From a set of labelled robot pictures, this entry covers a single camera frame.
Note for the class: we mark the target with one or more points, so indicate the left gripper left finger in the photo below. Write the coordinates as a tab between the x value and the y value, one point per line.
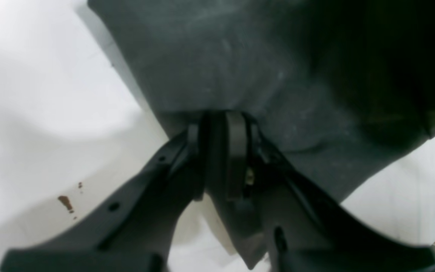
131	230

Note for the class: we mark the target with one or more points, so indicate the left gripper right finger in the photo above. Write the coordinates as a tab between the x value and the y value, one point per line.
305	229

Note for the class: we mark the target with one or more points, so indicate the dark grey T-shirt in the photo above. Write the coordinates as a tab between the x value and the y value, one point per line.
343	87

